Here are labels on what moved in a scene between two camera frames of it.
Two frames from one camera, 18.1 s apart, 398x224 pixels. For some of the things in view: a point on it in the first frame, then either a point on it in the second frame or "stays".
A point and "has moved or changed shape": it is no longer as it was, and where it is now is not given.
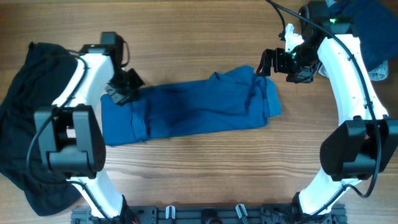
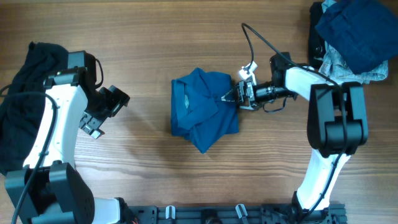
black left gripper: x=135 y=82 → x=117 y=98
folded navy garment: x=375 y=23 stays
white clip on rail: x=167 y=209 stays
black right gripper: x=278 y=55 → x=244 y=86
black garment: x=44 y=73 stays
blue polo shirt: x=229 y=98 has moved or changed shape
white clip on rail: x=239 y=212 stays
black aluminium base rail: x=214 y=214 stays
